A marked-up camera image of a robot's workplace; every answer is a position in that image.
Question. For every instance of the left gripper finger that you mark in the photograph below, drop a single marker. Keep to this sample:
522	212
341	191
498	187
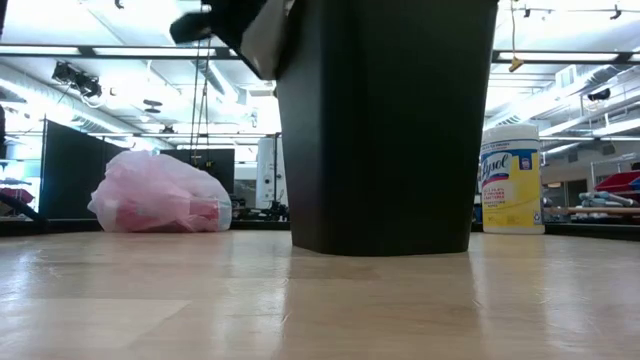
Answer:
248	61

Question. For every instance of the translucent pink trash bag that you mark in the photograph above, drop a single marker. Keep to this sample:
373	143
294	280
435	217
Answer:
150	190

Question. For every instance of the black plastic trash bin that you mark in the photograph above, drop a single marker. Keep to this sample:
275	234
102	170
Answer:
385	150

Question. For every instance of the low black partition panel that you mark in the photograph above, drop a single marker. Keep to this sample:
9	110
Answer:
220	162

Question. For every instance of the long ceiling light strip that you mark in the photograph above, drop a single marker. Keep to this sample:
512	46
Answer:
550	56
125	51

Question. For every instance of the white cylindrical tank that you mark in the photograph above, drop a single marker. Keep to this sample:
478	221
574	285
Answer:
267	170

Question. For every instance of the black ceiling device cluster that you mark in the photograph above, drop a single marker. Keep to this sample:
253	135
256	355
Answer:
85	85

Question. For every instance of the wide black partition panel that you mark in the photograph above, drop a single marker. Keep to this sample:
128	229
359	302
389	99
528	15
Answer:
75	170

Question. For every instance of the hanging yellow tag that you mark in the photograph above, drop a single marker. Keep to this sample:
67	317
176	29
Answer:
516	65

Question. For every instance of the yellow Lysol wipes canister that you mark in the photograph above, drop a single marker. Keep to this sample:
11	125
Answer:
510	195

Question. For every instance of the wooden workbench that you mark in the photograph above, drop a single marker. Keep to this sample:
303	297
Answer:
590	211

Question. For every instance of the blue grey cloth rolls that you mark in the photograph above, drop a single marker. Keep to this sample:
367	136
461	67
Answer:
605	199

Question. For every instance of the red blue storage bins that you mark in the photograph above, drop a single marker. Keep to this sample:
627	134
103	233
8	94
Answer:
620	181

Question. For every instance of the black ceiling camera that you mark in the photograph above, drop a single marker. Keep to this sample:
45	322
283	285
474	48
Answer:
599	95

